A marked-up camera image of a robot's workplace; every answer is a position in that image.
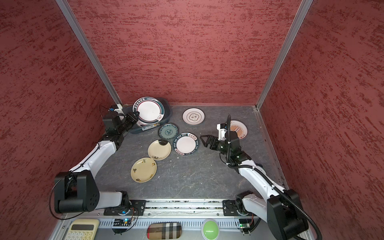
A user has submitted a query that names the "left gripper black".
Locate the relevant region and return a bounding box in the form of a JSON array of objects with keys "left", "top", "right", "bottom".
[{"left": 117, "top": 111, "right": 140, "bottom": 134}]

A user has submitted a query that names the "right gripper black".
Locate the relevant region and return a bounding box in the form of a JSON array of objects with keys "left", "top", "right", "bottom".
[{"left": 199, "top": 135, "right": 231, "bottom": 156}]

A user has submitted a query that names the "green rim plate red ring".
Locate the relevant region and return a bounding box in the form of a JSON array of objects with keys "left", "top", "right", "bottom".
[{"left": 132, "top": 96, "right": 166, "bottom": 126}]

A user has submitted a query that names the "green rim plate steam logo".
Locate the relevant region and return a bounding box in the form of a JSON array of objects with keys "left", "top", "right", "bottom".
[{"left": 137, "top": 121, "right": 149, "bottom": 127}]

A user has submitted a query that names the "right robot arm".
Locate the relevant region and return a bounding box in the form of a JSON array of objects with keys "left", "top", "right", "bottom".
[{"left": 200, "top": 132, "right": 309, "bottom": 240}]

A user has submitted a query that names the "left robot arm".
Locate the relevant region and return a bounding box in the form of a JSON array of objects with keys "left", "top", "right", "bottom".
[{"left": 49, "top": 111, "right": 140, "bottom": 215}]

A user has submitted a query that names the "blue translucent plastic bin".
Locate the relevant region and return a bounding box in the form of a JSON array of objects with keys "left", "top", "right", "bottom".
[{"left": 128, "top": 97, "right": 173, "bottom": 134}]

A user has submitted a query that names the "white plate green HAO SHI rim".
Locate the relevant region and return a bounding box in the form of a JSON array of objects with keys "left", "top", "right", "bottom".
[{"left": 173, "top": 133, "right": 199, "bottom": 156}]

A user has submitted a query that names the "white plate flower outline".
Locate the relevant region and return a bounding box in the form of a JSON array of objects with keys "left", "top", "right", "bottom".
[{"left": 182, "top": 108, "right": 205, "bottom": 126}]

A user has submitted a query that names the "white plate orange sunburst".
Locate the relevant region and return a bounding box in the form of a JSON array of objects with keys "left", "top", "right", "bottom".
[{"left": 230, "top": 120, "right": 249, "bottom": 140}]

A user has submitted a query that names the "small teal patterned plate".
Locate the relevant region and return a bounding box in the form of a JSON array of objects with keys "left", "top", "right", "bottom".
[{"left": 158, "top": 123, "right": 179, "bottom": 140}]

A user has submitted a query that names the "cream plate upper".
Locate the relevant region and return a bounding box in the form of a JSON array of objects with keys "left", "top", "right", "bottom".
[{"left": 148, "top": 140, "right": 172, "bottom": 161}]

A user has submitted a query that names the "cream plate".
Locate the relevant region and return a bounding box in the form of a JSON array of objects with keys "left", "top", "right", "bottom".
[
  {"left": 148, "top": 140, "right": 172, "bottom": 161},
  {"left": 131, "top": 158, "right": 157, "bottom": 183}
]

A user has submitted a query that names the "cream plate lower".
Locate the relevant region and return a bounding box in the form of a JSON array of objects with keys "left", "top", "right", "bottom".
[{"left": 131, "top": 158, "right": 157, "bottom": 183}]

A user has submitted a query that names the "right circuit board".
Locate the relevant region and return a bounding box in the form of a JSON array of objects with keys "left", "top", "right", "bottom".
[{"left": 238, "top": 219, "right": 254, "bottom": 231}]

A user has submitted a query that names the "circuit board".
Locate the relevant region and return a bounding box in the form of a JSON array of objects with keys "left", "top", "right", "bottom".
[
  {"left": 112, "top": 219, "right": 131, "bottom": 228},
  {"left": 238, "top": 219, "right": 254, "bottom": 231}
]

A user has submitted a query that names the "green round button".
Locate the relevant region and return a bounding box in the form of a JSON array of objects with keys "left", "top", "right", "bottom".
[{"left": 201, "top": 219, "right": 220, "bottom": 240}]

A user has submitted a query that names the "left circuit board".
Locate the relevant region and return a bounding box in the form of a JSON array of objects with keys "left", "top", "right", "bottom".
[{"left": 112, "top": 219, "right": 131, "bottom": 228}]

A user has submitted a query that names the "plaid pouch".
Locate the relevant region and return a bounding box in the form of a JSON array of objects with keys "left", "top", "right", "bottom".
[{"left": 147, "top": 222, "right": 182, "bottom": 240}]

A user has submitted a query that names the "cream calculator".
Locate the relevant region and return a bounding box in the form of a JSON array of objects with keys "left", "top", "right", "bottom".
[{"left": 64, "top": 219, "right": 100, "bottom": 240}]

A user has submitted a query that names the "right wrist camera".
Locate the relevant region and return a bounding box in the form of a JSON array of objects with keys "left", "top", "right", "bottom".
[{"left": 217, "top": 123, "right": 227, "bottom": 141}]

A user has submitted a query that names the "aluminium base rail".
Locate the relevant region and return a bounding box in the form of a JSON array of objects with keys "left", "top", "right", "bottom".
[{"left": 49, "top": 197, "right": 314, "bottom": 240}]

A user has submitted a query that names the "left aluminium corner post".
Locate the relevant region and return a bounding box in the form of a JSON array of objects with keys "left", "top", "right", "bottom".
[{"left": 56, "top": 0, "right": 123, "bottom": 109}]

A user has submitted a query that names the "aluminium corner post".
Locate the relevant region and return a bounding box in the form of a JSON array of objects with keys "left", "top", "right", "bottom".
[
  {"left": 56, "top": 0, "right": 123, "bottom": 109},
  {"left": 256, "top": 0, "right": 313, "bottom": 111}
]

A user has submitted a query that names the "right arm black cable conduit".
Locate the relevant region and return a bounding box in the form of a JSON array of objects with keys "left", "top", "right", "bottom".
[{"left": 224, "top": 114, "right": 323, "bottom": 240}]

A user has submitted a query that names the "right aluminium corner post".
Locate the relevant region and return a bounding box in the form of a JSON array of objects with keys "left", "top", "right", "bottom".
[{"left": 256, "top": 0, "right": 313, "bottom": 111}]

